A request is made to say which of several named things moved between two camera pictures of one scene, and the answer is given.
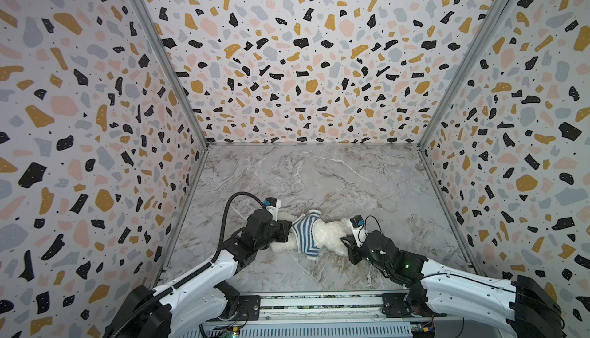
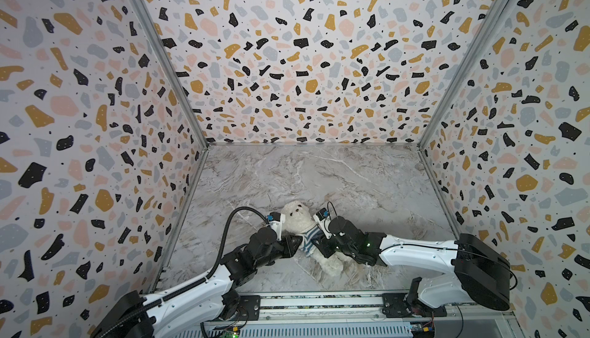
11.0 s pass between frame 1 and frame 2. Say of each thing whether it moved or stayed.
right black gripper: moved
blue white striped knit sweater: stayed
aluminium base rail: stayed
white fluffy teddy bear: moved
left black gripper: moved
